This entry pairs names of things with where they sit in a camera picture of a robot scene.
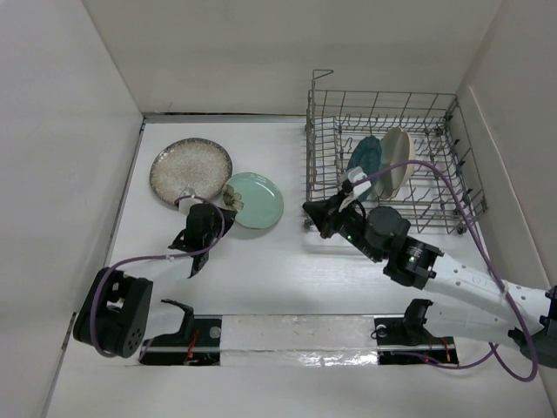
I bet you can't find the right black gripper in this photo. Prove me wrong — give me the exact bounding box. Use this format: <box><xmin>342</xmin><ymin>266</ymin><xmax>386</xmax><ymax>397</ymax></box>
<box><xmin>303</xmin><ymin>189</ymin><xmax>383</xmax><ymax>263</ymax></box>

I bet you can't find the speckled brown round plate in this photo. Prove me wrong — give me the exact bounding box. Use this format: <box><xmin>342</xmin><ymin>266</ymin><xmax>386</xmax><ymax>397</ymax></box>
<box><xmin>149</xmin><ymin>138</ymin><xmax>232</xmax><ymax>206</ymax></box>

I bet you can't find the light green flower plate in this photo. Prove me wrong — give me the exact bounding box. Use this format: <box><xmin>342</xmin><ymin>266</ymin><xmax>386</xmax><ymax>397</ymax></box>
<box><xmin>222</xmin><ymin>172</ymin><xmax>284</xmax><ymax>230</ymax></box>

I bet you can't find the teal scalloped plate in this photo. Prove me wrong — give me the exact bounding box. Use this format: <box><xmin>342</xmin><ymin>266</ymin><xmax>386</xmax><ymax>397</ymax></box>
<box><xmin>347</xmin><ymin>136</ymin><xmax>383</xmax><ymax>182</ymax></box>

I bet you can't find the cream lobed plate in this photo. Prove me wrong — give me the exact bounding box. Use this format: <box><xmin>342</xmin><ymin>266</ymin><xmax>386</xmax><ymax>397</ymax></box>
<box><xmin>375</xmin><ymin>127</ymin><xmax>416</xmax><ymax>199</ymax></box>

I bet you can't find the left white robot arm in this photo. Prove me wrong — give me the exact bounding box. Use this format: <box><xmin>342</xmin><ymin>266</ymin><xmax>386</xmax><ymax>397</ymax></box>
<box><xmin>72</xmin><ymin>201</ymin><xmax>238</xmax><ymax>358</ymax></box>

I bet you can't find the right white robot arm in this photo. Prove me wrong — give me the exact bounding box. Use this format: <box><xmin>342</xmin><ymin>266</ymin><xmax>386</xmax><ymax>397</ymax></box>
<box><xmin>302</xmin><ymin>196</ymin><xmax>556</xmax><ymax>368</ymax></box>

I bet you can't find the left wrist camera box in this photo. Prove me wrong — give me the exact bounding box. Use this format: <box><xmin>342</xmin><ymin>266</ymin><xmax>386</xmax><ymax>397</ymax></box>
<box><xmin>174</xmin><ymin>186</ymin><xmax>199</xmax><ymax>216</ymax></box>

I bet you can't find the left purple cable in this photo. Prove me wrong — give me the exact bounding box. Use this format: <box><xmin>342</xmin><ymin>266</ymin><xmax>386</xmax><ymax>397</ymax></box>
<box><xmin>89</xmin><ymin>195</ymin><xmax>227</xmax><ymax>361</ymax></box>

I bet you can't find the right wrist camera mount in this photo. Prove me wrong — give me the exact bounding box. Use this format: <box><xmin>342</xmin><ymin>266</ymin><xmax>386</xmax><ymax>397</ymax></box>
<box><xmin>339</xmin><ymin>166</ymin><xmax>372</xmax><ymax>212</ymax></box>

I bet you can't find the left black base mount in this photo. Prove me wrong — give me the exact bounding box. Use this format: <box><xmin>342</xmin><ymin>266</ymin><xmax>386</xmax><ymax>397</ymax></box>
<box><xmin>138</xmin><ymin>316</ymin><xmax>222</xmax><ymax>367</ymax></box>

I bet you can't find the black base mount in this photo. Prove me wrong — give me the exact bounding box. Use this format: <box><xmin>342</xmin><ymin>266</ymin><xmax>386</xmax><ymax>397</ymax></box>
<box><xmin>370</xmin><ymin>299</ymin><xmax>459</xmax><ymax>366</ymax></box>
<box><xmin>138</xmin><ymin>316</ymin><xmax>222</xmax><ymax>367</ymax></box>

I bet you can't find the grey wire dish rack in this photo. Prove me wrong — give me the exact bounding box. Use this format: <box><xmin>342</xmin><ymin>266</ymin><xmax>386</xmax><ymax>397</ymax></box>
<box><xmin>305</xmin><ymin>69</ymin><xmax>488</xmax><ymax>234</ymax></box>

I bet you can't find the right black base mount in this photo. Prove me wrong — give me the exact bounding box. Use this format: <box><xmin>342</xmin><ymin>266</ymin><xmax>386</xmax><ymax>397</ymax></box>
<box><xmin>370</xmin><ymin>299</ymin><xmax>459</xmax><ymax>366</ymax></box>

